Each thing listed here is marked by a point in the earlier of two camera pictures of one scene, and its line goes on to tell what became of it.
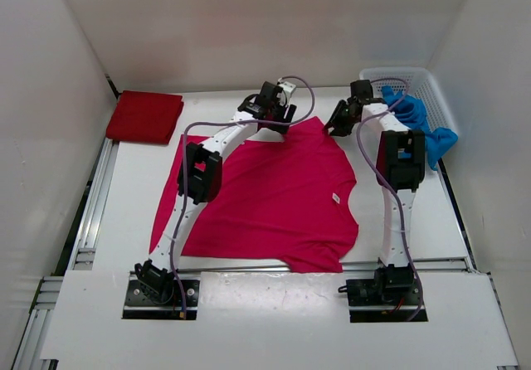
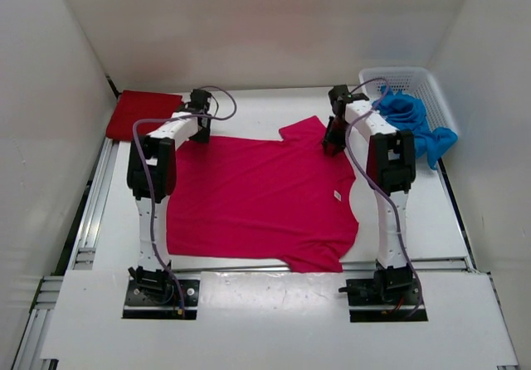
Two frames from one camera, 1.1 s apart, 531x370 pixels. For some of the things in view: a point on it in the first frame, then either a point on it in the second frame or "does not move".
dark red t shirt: x=145 y=117 does not move
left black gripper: x=289 y=114 to x=202 y=136
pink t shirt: x=282 y=202 does not move
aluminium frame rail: x=82 y=260 does not move
